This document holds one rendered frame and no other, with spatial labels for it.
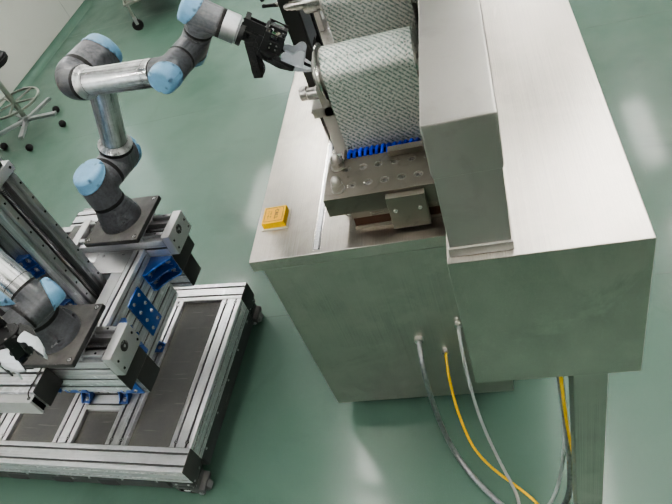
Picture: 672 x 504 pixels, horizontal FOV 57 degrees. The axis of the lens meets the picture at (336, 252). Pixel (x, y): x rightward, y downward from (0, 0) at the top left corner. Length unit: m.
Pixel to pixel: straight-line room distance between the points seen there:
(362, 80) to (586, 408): 0.93
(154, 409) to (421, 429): 1.02
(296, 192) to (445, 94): 1.22
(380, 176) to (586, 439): 0.79
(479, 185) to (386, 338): 1.28
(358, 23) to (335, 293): 0.76
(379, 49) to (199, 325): 1.51
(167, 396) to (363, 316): 0.97
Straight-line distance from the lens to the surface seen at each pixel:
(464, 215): 0.77
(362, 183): 1.62
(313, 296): 1.82
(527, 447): 2.26
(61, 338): 2.01
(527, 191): 0.89
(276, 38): 1.66
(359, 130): 1.71
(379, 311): 1.85
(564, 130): 0.99
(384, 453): 2.32
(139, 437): 2.50
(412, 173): 1.61
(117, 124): 2.16
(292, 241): 1.74
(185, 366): 2.57
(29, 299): 1.66
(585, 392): 1.25
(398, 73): 1.61
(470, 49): 0.78
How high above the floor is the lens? 2.04
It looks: 44 degrees down
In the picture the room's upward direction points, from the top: 23 degrees counter-clockwise
